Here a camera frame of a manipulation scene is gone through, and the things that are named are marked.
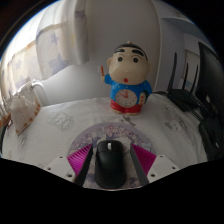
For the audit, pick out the black router with antennas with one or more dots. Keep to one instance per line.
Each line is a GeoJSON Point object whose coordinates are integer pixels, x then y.
{"type": "Point", "coordinates": [181, 96]}

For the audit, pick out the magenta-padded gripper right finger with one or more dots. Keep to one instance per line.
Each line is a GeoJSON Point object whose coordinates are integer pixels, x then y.
{"type": "Point", "coordinates": [163, 166]}

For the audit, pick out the white printed tablecloth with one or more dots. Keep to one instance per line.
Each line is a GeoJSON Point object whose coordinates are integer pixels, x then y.
{"type": "Point", "coordinates": [53, 130]}

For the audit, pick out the large white conch shell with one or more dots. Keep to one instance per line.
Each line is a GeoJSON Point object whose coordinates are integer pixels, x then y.
{"type": "Point", "coordinates": [23, 113]}

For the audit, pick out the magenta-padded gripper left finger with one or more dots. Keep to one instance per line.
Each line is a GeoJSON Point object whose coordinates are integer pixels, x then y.
{"type": "Point", "coordinates": [60, 166]}

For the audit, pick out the white star-print curtain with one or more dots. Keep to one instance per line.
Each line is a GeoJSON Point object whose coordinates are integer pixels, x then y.
{"type": "Point", "coordinates": [40, 50]}

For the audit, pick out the cartoon boy figure clock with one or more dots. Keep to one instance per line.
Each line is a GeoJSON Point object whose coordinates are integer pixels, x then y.
{"type": "Point", "coordinates": [128, 83]}

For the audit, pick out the round purple printed mouse pad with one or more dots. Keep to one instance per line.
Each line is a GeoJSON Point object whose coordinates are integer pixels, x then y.
{"type": "Point", "coordinates": [113, 131]}

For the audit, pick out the black computer mouse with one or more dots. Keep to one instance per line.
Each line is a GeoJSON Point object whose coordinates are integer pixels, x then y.
{"type": "Point", "coordinates": [110, 165]}

